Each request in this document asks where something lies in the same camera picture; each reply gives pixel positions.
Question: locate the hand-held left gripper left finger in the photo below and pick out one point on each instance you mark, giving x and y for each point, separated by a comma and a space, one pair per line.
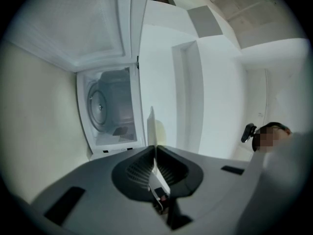
97, 195

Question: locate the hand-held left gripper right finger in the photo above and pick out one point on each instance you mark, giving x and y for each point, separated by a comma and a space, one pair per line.
215, 192

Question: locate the black head-worn camera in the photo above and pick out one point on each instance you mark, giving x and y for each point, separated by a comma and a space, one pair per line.
248, 132

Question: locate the pale yellow food lump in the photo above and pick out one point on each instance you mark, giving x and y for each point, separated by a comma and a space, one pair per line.
162, 133

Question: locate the white round plate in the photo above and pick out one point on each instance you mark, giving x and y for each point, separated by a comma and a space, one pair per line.
152, 128

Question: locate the white table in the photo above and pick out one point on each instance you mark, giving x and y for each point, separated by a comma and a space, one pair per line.
36, 111

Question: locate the white microwave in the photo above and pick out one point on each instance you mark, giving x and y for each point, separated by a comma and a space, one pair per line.
73, 28

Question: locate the person's head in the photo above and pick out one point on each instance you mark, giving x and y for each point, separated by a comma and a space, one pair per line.
269, 137

